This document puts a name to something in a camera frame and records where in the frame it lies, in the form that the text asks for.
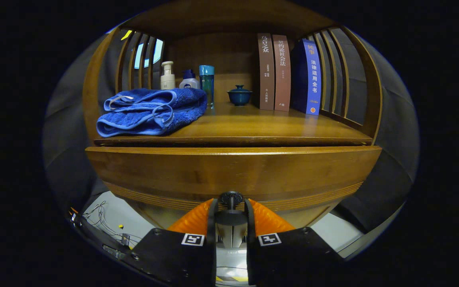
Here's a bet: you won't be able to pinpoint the clear teal bottle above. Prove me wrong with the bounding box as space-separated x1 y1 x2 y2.
199 65 215 109

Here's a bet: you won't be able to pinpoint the wooden countertop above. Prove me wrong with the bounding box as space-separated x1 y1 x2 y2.
94 102 373 146

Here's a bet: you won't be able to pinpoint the white bottle blue cap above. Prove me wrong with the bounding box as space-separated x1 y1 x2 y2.
179 69 200 89

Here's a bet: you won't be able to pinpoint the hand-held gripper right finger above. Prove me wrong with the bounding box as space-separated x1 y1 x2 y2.
245 198 345 286

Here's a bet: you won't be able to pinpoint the white pump bottle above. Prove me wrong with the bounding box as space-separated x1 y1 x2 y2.
160 61 176 90

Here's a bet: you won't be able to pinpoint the light brown book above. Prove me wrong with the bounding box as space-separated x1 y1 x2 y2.
272 34 292 112

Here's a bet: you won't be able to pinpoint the blue book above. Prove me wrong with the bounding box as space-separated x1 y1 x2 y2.
292 38 322 116

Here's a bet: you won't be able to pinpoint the white floor cables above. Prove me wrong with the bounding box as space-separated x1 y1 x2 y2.
82 201 142 248

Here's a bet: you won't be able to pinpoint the dark brown book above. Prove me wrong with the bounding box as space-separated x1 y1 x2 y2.
257 33 275 111

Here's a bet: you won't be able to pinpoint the wooden cabinet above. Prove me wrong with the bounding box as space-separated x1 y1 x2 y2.
82 0 383 231

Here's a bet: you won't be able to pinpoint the folded blue towel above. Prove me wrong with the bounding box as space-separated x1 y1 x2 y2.
96 88 208 138

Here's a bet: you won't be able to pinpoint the blue lidded tea bowl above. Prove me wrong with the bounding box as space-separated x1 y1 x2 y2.
227 85 253 106

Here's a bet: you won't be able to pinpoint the black drawer knob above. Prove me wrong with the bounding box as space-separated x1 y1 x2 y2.
216 191 249 226

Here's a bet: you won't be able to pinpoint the wooden drawer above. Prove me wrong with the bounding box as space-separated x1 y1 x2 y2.
85 145 382 230

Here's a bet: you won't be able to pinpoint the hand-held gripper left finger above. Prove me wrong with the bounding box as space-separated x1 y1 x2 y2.
128 198 218 286

